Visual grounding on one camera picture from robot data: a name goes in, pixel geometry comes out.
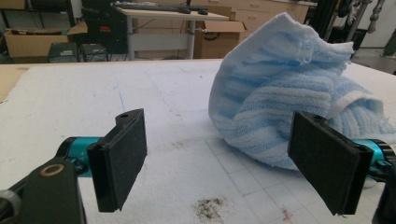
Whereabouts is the metal stand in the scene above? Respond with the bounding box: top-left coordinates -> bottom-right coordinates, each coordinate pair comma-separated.
345,0 -> 375,42

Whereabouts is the black keyboard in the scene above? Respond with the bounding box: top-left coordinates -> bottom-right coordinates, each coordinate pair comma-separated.
113,1 -> 192,15

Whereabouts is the brown cardboard box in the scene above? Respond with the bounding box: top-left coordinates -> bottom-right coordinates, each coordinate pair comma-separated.
193,12 -> 248,60

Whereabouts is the black computer tower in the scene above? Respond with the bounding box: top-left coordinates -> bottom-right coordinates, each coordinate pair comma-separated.
78,43 -> 108,63
47,41 -> 78,63

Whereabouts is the black machine with red label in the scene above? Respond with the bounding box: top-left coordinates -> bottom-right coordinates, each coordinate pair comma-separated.
81,0 -> 129,54

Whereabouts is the black frame post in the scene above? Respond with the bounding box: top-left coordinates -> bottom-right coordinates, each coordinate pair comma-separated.
311,0 -> 344,38

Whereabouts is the wooden drawer cabinet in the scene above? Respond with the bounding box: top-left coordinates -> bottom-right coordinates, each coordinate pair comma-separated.
186,0 -> 316,32

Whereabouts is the white-legged desk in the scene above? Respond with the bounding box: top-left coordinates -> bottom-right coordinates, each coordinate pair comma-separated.
115,3 -> 231,61

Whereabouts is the blue striped towel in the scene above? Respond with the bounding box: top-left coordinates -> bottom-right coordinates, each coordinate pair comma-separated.
207,12 -> 396,172

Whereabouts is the white foam mat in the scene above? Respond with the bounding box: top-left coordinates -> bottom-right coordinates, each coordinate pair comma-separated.
0,59 -> 396,224

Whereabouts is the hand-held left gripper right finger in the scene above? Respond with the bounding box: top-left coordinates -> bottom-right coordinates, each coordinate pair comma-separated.
287,110 -> 387,217

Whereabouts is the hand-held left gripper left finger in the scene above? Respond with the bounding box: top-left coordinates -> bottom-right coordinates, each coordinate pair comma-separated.
66,107 -> 149,214

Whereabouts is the open cardboard box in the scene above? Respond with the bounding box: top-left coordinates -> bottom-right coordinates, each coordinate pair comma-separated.
3,21 -> 89,59

